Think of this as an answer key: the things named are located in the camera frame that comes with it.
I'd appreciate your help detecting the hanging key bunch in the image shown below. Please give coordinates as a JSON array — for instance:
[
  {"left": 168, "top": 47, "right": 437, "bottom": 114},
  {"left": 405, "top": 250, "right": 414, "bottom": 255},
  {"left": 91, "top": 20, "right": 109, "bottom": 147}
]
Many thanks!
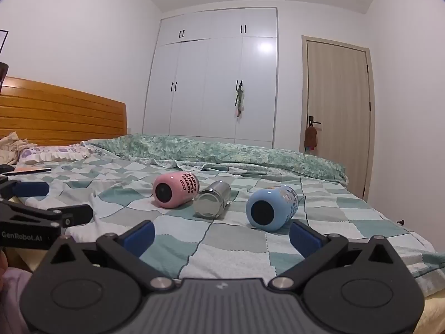
[{"left": 234, "top": 80, "right": 247, "bottom": 119}]

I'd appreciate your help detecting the stainless steel cup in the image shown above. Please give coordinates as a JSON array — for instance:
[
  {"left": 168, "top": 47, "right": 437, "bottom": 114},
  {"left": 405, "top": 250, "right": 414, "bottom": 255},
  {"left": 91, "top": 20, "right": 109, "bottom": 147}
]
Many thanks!
[{"left": 193, "top": 180, "right": 232, "bottom": 218}]

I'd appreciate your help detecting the pink printed cup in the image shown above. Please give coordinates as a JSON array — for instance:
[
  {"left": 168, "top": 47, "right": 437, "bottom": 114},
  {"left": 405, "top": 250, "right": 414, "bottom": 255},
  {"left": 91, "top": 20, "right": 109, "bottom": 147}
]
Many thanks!
[{"left": 152, "top": 171, "right": 200, "bottom": 209}]

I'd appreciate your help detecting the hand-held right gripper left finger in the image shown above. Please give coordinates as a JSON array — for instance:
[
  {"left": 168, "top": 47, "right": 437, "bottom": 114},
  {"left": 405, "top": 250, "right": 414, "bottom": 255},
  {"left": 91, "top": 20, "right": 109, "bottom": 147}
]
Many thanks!
[{"left": 43, "top": 220, "right": 176, "bottom": 291}]

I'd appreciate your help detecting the beige door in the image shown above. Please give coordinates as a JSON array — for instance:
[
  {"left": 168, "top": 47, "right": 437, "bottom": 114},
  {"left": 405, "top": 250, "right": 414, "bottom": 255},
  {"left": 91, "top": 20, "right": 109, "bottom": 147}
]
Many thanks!
[{"left": 301, "top": 35, "right": 376, "bottom": 202}]

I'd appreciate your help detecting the person's left forearm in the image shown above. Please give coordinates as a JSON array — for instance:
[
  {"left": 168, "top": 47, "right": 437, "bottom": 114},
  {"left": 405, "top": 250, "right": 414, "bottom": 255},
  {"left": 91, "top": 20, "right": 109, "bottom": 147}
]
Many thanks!
[{"left": 0, "top": 249, "right": 33, "bottom": 334}]

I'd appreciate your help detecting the flat dark phone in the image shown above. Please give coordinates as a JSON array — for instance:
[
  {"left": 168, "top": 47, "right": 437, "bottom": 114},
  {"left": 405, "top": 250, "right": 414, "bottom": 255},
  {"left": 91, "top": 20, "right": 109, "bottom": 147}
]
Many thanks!
[{"left": 2, "top": 166, "right": 52, "bottom": 176}]

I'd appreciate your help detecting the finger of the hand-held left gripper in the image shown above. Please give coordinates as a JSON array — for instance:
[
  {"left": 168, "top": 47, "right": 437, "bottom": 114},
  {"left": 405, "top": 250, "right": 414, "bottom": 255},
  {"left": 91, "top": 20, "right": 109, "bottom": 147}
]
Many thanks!
[
  {"left": 47, "top": 205, "right": 94, "bottom": 228},
  {"left": 0, "top": 177, "right": 50, "bottom": 200}
]

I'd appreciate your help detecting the purple floral pillow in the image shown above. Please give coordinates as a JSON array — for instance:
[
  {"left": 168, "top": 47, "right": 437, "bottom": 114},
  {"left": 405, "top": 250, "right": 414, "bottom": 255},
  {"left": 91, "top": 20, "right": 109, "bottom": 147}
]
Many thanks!
[{"left": 17, "top": 144, "right": 94, "bottom": 166}]

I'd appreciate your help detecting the cream crumpled cloth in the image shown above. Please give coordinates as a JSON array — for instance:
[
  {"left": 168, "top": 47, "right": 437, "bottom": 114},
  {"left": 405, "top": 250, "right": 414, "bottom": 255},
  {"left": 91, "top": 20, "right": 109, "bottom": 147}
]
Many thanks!
[{"left": 0, "top": 131, "right": 30, "bottom": 166}]

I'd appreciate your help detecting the brown bag on handle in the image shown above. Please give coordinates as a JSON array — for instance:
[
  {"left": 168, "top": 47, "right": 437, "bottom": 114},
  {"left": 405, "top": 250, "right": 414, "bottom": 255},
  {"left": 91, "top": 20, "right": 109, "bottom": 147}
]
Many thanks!
[{"left": 304, "top": 125, "right": 318, "bottom": 154}]

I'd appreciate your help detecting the white wardrobe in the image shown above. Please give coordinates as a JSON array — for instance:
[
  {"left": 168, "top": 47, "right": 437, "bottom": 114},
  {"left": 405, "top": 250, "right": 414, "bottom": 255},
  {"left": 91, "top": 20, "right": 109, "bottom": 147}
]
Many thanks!
[{"left": 142, "top": 7, "right": 279, "bottom": 148}]

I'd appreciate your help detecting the checkered bed sheet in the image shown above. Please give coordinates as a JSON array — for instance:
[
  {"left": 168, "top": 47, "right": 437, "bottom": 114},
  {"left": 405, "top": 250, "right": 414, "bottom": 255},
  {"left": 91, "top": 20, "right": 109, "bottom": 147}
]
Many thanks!
[{"left": 0, "top": 156, "right": 445, "bottom": 286}]

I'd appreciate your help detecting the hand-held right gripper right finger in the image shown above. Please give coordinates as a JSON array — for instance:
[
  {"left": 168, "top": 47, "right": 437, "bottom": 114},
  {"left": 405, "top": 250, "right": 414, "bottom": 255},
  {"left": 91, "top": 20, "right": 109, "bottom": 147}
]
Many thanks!
[{"left": 270, "top": 220, "right": 402, "bottom": 290}]

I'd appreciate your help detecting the green floral duvet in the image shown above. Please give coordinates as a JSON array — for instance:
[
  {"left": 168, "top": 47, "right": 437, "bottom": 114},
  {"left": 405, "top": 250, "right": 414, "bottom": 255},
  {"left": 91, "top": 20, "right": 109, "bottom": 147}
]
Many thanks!
[{"left": 81, "top": 134, "right": 349, "bottom": 186}]

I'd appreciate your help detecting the wooden bed headboard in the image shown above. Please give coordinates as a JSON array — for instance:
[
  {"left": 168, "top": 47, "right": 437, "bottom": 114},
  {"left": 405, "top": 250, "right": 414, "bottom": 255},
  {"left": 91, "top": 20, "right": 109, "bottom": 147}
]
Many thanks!
[{"left": 0, "top": 77, "right": 126, "bottom": 147}]

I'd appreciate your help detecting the blue printed cup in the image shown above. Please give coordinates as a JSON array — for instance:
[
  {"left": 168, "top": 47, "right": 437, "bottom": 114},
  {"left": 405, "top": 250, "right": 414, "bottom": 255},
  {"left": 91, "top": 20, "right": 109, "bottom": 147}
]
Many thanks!
[{"left": 245, "top": 184, "right": 300, "bottom": 232}]

